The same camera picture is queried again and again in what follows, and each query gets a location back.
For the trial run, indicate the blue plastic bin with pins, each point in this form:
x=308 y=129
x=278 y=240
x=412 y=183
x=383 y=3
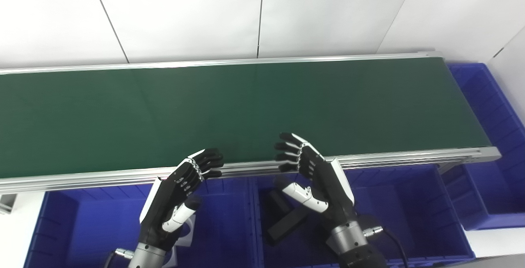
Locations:
x=496 y=194
x=410 y=210
x=82 y=231

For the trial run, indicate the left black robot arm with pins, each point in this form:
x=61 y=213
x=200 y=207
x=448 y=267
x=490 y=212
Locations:
x=145 y=257

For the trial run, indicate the white paper label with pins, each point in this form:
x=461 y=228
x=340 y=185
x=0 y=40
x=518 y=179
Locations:
x=189 y=233

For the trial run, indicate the black cylinder block part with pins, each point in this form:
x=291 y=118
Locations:
x=287 y=225
x=369 y=220

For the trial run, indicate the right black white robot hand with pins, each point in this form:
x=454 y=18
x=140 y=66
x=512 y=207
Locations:
x=328 y=190

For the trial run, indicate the aluminium conveyor support leg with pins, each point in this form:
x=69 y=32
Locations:
x=7 y=204
x=451 y=166

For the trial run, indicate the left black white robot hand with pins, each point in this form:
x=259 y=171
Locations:
x=168 y=202

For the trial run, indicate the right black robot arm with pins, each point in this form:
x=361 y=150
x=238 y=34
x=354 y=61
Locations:
x=357 y=251

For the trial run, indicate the green conveyor belt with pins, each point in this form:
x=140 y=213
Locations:
x=246 y=108

